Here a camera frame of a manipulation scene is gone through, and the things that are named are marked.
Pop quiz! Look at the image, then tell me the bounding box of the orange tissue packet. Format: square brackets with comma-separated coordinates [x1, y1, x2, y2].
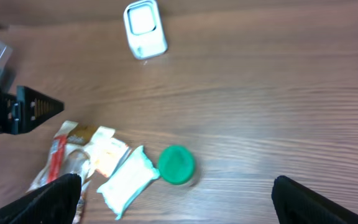
[94, 138, 132, 178]

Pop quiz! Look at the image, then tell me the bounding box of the white barcode scanner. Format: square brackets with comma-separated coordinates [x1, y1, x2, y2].
[123, 0, 168, 60]

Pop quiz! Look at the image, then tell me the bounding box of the green lid glass jar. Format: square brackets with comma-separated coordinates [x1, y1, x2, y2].
[157, 145, 201, 186]

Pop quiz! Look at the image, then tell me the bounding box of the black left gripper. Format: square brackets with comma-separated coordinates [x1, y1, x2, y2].
[0, 86, 64, 134]

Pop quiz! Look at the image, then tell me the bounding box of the teal wet wipes pack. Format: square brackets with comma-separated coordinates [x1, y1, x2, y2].
[96, 146, 160, 220]

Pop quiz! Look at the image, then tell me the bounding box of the dried food snack bag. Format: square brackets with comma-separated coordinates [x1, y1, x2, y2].
[26, 120, 116, 224]

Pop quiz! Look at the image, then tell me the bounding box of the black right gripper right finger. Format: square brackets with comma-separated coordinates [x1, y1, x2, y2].
[272, 175, 358, 224]

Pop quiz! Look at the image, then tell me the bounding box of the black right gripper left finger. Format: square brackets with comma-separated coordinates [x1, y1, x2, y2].
[0, 174, 81, 224]

